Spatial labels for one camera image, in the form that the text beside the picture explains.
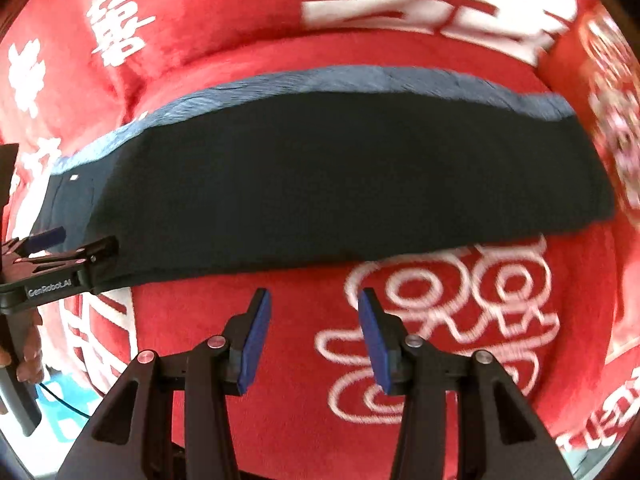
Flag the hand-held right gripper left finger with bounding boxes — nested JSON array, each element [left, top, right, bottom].
[[56, 287, 272, 480]]

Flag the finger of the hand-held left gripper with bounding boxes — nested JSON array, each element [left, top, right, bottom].
[[0, 226, 68, 261], [14, 236, 122, 295]]

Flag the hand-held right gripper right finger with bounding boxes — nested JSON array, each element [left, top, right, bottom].
[[357, 287, 576, 480]]

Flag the black pants with blue waistband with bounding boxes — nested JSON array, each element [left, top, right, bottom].
[[32, 65, 617, 293]]

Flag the person's left hand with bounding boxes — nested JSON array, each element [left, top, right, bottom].
[[16, 310, 47, 386]]

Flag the red printed sofa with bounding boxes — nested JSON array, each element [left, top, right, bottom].
[[0, 0, 640, 480]]

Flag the red embroidered cushion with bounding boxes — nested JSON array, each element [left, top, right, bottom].
[[542, 5, 640, 241]]

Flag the thin black cable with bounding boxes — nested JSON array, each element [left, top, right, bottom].
[[39, 381, 93, 420]]

